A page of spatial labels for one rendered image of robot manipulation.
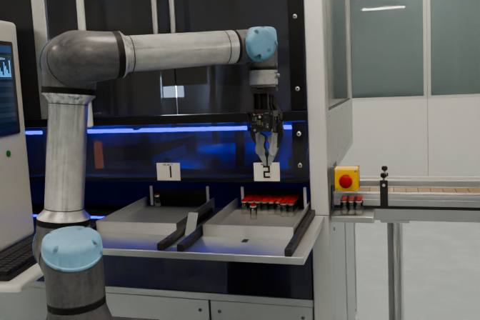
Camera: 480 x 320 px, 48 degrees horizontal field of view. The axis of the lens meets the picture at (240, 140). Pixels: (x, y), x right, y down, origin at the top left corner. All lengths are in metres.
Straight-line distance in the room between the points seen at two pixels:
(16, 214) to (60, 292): 0.88
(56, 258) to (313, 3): 1.04
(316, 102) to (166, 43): 0.66
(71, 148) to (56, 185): 0.09
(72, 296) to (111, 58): 0.47
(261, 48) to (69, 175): 0.50
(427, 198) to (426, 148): 4.52
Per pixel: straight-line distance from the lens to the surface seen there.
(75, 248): 1.12
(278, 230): 1.49
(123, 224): 1.65
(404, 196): 1.81
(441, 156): 6.34
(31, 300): 2.27
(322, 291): 1.81
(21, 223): 2.02
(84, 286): 1.14
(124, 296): 2.05
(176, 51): 1.16
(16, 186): 1.99
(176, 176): 1.83
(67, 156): 1.23
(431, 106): 6.28
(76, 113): 1.23
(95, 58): 1.11
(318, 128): 1.68
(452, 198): 1.82
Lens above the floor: 1.31
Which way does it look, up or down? 6 degrees down
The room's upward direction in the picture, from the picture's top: 3 degrees counter-clockwise
